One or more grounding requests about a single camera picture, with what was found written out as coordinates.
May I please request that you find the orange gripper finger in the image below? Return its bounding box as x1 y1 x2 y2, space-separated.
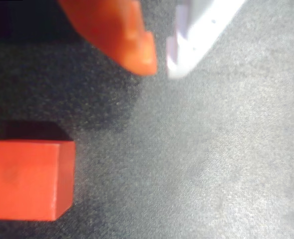
57 0 158 76

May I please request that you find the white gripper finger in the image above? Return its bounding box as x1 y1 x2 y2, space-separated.
166 0 248 80

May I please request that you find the red cube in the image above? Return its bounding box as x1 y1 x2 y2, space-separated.
0 140 77 222

